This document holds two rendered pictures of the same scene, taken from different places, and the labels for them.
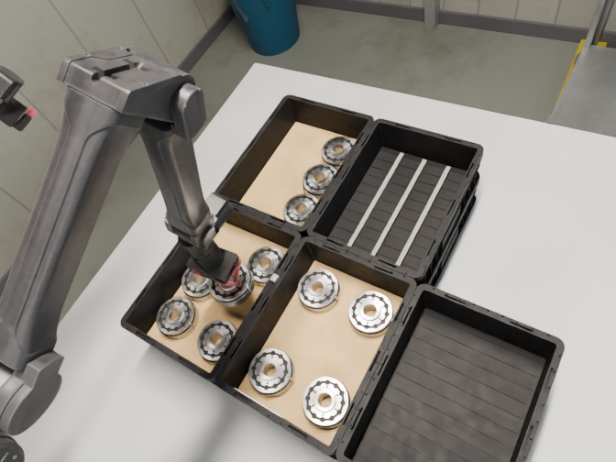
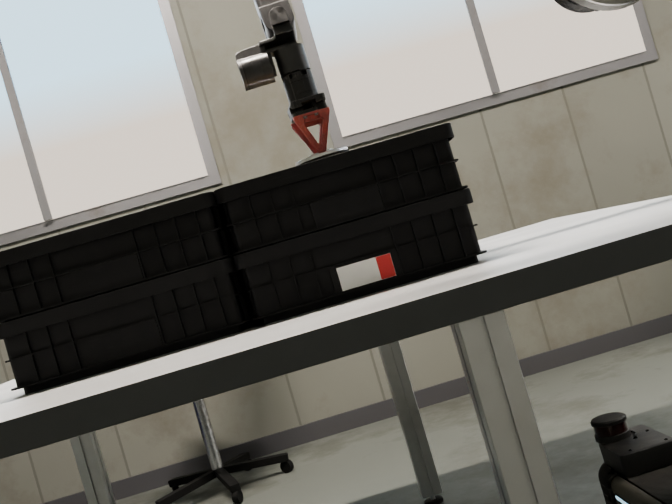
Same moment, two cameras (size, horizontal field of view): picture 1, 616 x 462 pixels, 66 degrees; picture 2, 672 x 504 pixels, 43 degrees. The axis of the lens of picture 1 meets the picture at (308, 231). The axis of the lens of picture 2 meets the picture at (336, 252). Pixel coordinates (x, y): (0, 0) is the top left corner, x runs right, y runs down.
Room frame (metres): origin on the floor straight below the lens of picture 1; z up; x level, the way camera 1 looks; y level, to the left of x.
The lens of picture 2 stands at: (1.83, 1.18, 0.77)
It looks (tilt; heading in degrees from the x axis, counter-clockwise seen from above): 0 degrees down; 218
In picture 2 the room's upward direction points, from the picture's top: 16 degrees counter-clockwise
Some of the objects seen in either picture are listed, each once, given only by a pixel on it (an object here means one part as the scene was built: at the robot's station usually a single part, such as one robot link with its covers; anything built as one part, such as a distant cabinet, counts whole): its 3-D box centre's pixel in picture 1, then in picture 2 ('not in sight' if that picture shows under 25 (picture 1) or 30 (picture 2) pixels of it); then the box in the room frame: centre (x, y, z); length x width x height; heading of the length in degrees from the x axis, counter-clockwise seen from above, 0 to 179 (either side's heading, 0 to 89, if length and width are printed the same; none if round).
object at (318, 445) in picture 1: (316, 333); not in sight; (0.39, 0.07, 0.92); 0.40 x 0.30 x 0.02; 130
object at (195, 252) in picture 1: (197, 238); (288, 62); (0.58, 0.21, 1.14); 0.07 x 0.06 x 0.07; 132
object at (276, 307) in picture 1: (321, 340); not in sight; (0.39, 0.07, 0.87); 0.40 x 0.30 x 0.11; 130
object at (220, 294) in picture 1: (229, 280); (321, 156); (0.57, 0.21, 0.96); 0.10 x 0.10 x 0.01
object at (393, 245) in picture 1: (397, 203); not in sight; (0.64, -0.24, 0.87); 0.40 x 0.30 x 0.11; 130
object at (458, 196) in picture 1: (395, 192); not in sight; (0.64, -0.24, 0.92); 0.40 x 0.30 x 0.02; 130
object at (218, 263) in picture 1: (208, 255); (302, 92); (0.58, 0.21, 1.08); 0.10 x 0.07 x 0.07; 44
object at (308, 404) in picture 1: (325, 401); not in sight; (0.26, 0.11, 0.86); 0.10 x 0.10 x 0.01
